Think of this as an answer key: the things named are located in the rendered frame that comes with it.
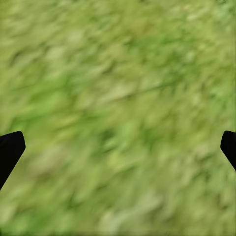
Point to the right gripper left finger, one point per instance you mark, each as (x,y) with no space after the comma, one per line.
(12,146)

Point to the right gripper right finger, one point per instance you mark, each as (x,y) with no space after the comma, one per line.
(228,146)

